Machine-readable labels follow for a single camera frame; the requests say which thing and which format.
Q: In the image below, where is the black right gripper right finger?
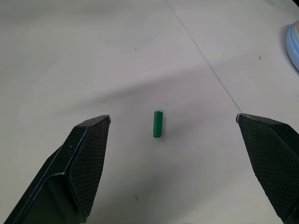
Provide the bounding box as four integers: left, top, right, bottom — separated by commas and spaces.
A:
236, 113, 299, 224

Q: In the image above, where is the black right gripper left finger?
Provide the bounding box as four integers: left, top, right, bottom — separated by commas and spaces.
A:
0, 114, 111, 224

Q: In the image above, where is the small green block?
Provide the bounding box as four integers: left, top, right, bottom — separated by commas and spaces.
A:
153, 111, 164, 138

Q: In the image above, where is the light blue round container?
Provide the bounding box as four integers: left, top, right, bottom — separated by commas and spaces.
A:
285, 20, 299, 72

